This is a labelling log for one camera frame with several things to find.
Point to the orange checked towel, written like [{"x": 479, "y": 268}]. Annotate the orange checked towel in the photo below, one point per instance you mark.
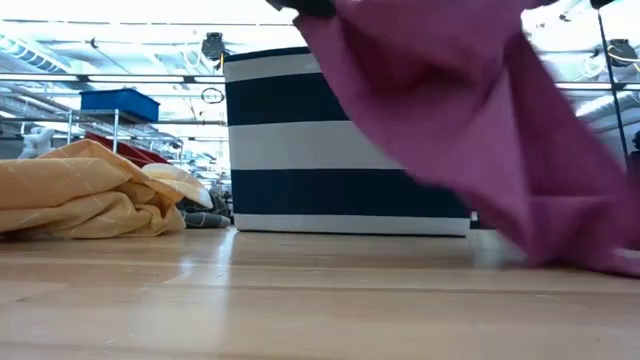
[{"x": 75, "y": 190}]

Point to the blue plastic bin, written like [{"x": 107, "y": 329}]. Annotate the blue plastic bin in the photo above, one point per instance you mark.
[{"x": 120, "y": 105}]

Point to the purple towel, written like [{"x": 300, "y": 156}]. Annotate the purple towel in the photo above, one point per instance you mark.
[{"x": 450, "y": 125}]

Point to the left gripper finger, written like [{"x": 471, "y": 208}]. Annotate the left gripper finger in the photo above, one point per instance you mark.
[{"x": 305, "y": 6}]

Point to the navy white striped basket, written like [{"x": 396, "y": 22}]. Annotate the navy white striped basket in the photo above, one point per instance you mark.
[{"x": 300, "y": 150}]

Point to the grey checked towel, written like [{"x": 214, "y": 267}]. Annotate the grey checked towel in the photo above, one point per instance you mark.
[{"x": 205, "y": 219}]

